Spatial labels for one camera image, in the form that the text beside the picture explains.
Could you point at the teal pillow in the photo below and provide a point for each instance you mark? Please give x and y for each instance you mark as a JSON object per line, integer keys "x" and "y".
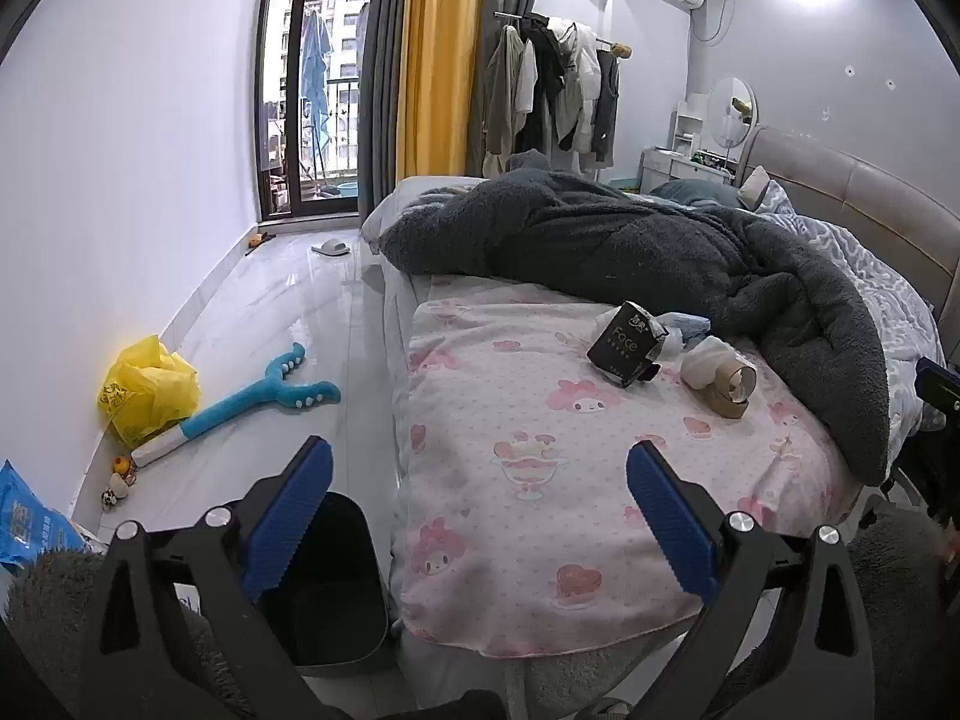
{"x": 690, "y": 191}

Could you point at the white hooded jacket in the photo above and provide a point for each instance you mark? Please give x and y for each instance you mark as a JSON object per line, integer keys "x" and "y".
{"x": 579, "y": 75}

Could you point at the small orange floor item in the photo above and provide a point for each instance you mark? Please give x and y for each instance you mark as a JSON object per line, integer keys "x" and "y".
{"x": 259, "y": 240}

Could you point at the metal clothes rack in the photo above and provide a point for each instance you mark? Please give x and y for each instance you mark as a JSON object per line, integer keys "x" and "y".
{"x": 607, "y": 41}

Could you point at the white shirt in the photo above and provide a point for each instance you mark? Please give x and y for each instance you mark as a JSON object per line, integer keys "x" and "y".
{"x": 529, "y": 75}

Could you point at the black tissue packet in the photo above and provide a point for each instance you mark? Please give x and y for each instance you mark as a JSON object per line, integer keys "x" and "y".
{"x": 622, "y": 349}

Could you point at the glass balcony door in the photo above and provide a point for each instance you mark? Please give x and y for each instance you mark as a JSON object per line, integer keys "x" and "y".
{"x": 337, "y": 30}

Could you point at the grey patterned quilt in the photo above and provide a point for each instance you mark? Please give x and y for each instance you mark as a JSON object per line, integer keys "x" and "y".
{"x": 877, "y": 277}

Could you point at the yellow plastic bag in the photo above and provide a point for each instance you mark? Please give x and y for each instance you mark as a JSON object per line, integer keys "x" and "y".
{"x": 146, "y": 390}

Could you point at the yellow curtain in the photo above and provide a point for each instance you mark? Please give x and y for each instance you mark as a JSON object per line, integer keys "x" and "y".
{"x": 439, "y": 52}

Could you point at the blue forked plush toy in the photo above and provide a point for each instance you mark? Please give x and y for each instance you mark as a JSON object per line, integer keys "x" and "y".
{"x": 225, "y": 412}

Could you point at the pale blue crumpled tissue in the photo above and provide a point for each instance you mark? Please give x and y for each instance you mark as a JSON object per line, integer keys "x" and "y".
{"x": 690, "y": 324}

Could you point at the dark trash bin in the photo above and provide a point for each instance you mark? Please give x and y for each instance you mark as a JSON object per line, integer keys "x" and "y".
{"x": 337, "y": 577}

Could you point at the white slipper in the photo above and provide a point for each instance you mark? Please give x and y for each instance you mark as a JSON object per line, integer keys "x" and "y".
{"x": 330, "y": 247}

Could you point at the black garment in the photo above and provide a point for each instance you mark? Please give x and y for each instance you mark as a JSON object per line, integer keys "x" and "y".
{"x": 551, "y": 82}

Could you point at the beige padded headboard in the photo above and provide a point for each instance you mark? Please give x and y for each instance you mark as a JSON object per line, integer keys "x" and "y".
{"x": 862, "y": 187}

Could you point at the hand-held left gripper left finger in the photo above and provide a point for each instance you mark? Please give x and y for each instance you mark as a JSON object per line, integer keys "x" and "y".
{"x": 289, "y": 517}

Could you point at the cardboard tape roll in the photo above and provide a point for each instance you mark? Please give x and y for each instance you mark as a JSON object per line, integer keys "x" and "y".
{"x": 724, "y": 401}

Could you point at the blue pet food bag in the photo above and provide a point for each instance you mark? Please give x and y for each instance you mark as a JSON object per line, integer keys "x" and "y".
{"x": 30, "y": 517}

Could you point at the blue hanging garment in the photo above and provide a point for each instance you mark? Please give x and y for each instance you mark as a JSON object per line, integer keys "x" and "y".
{"x": 315, "y": 75}

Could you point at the pink printed blanket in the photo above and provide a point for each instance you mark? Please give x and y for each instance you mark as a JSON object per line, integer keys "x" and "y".
{"x": 525, "y": 405}

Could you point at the dark grey garment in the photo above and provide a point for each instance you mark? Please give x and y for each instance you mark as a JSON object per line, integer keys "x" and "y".
{"x": 607, "y": 105}

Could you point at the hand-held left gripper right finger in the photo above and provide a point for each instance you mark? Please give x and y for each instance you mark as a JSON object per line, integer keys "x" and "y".
{"x": 671, "y": 517}

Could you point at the dark grey fleece blanket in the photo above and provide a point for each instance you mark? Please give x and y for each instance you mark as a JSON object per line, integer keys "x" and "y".
{"x": 637, "y": 247}

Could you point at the clear bubble wrap roll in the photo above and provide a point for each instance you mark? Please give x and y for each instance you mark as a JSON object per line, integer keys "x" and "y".
{"x": 705, "y": 364}

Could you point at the olive green jacket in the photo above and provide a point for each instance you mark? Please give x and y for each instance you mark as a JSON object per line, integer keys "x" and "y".
{"x": 501, "y": 82}

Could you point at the white dresser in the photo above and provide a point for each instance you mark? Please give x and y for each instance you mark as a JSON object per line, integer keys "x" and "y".
{"x": 664, "y": 165}

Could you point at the small orange toy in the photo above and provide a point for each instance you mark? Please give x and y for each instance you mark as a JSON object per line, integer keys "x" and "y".
{"x": 124, "y": 464}

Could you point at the round white mirror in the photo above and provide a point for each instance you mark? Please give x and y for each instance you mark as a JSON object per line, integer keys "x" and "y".
{"x": 724, "y": 120}

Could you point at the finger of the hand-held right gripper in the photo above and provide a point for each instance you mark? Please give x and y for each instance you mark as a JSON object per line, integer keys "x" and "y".
{"x": 937, "y": 390}

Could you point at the white quilted bed cover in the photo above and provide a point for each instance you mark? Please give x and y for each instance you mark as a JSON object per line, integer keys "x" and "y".
{"x": 394, "y": 300}

